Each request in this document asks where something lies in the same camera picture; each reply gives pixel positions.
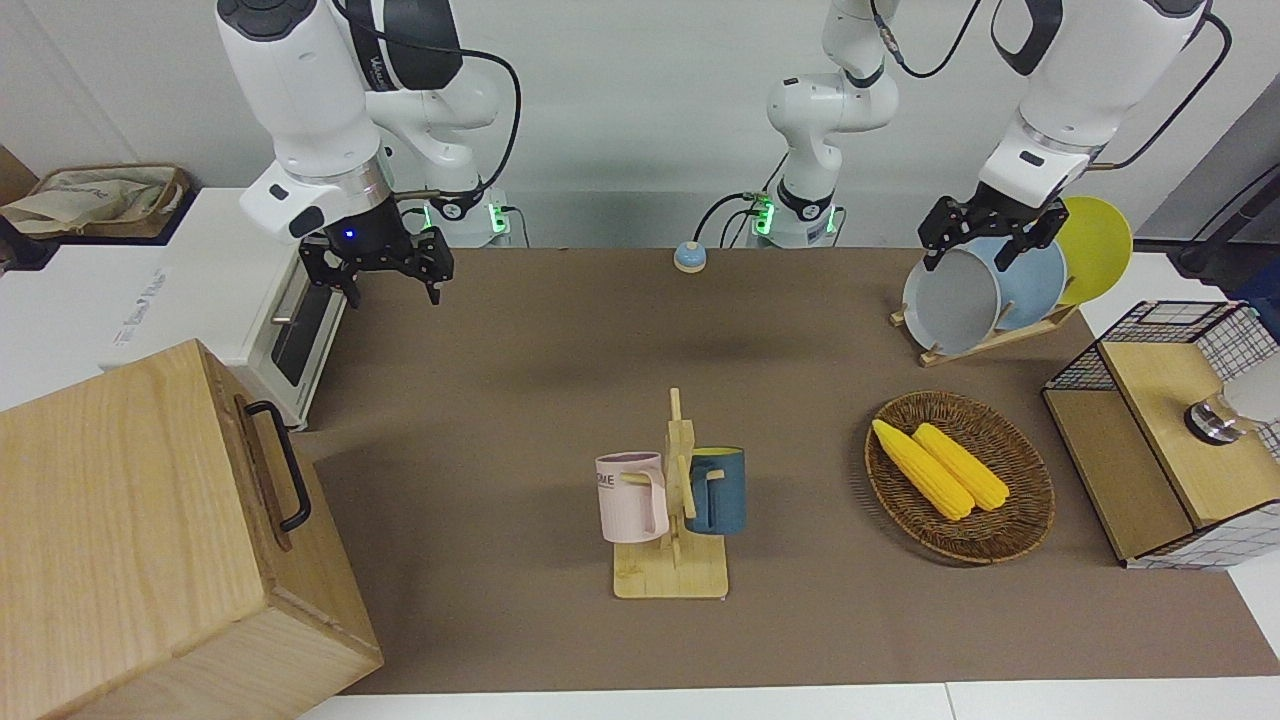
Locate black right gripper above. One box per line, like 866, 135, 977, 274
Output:
299, 190, 455, 310

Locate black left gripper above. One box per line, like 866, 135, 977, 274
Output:
918, 182, 1069, 273

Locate wooden drawer with black handle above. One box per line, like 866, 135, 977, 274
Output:
232, 393, 314, 553

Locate light blue plate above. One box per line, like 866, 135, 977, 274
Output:
965, 235, 1068, 333

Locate grey plate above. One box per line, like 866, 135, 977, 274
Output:
902, 248, 1003, 356

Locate wooden plate rack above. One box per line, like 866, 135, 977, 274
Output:
889, 300, 1082, 368

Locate yellow plate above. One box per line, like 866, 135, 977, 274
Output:
1054, 196, 1134, 307

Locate white toaster oven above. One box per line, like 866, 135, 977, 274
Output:
100, 188, 351, 432

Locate black stand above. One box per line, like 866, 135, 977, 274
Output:
1135, 165, 1280, 283

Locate yellow corn cob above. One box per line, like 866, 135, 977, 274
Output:
872, 418, 976, 522
912, 422, 1011, 512

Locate brown wicker basket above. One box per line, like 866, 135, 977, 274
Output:
864, 390, 1057, 567

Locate clear glass with metal base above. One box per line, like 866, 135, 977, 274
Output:
1184, 375, 1280, 447

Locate beige cloth bag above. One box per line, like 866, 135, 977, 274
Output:
0, 172, 181, 237

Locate pink mug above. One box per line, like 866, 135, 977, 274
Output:
595, 452, 671, 544

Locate dark blue mug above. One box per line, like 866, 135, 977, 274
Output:
684, 447, 747, 536

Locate light wooden cabinet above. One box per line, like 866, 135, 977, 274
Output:
0, 338, 384, 720

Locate wooden mug rack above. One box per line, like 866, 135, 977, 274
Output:
612, 388, 732, 601

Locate brown table mat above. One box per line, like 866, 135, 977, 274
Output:
288, 245, 1280, 697

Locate black hanging cable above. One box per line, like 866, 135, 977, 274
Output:
868, 0, 987, 80

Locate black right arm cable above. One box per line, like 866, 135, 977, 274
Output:
335, 0, 524, 216

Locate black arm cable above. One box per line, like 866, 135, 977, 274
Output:
1085, 10, 1234, 173
335, 0, 524, 216

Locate wire shelf with wooden boards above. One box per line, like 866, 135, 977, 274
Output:
1041, 300, 1280, 572

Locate black base cable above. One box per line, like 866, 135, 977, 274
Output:
692, 150, 793, 250

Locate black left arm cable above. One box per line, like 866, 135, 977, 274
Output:
1085, 10, 1234, 173

